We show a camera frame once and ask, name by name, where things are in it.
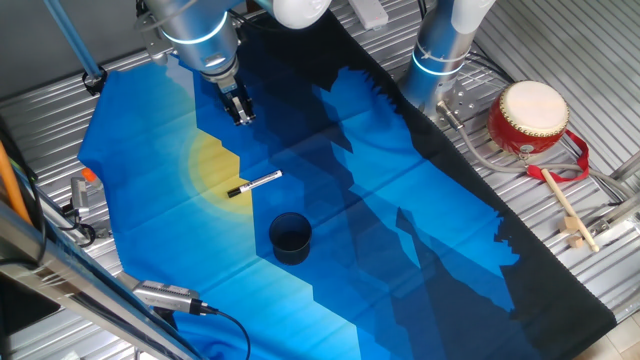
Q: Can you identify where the blue pole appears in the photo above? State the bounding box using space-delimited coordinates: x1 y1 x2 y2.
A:
42 0 105 81

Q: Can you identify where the aluminium profile rail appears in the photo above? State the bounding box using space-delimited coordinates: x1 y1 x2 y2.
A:
587 149 640 239

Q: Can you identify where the red drum strap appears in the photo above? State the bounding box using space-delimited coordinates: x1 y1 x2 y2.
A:
526 128 592 184

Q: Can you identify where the black base cable bundle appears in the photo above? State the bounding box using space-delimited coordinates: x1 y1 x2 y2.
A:
464 42 516 85

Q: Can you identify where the silver vented camera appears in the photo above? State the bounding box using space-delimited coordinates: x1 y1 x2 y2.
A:
131 279 220 317

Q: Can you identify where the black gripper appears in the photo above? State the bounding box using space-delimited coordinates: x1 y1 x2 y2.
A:
217 84 257 126

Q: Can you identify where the black strap clamp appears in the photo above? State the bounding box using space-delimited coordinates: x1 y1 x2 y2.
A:
81 66 109 98

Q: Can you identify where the aluminium frame beam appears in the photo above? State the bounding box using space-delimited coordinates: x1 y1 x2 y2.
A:
0 199 202 360

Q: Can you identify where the small grey camera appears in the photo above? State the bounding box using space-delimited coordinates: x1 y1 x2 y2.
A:
68 176 92 219

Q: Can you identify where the wooden drumstick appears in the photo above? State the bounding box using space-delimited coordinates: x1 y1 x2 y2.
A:
540 168 601 253

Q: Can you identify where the blue mountain print cloth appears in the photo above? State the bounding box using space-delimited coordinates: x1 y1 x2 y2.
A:
77 9 617 360

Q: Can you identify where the white black whiteboard marker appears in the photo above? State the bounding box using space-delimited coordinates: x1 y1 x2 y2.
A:
227 169 284 199

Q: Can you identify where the grey robot hose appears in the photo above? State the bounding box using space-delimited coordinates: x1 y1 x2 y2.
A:
436 99 640 197

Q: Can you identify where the red drum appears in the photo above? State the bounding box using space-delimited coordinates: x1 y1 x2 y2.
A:
486 80 571 157

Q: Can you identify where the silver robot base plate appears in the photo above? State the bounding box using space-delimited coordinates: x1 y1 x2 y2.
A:
433 77 482 126

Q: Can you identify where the black camera cable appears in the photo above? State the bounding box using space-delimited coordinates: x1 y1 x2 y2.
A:
199 304 252 360

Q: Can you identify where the orange capped glue stick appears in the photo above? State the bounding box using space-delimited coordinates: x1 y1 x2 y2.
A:
81 167 105 194

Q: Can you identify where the orange pole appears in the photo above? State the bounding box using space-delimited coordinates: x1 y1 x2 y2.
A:
0 141 32 225

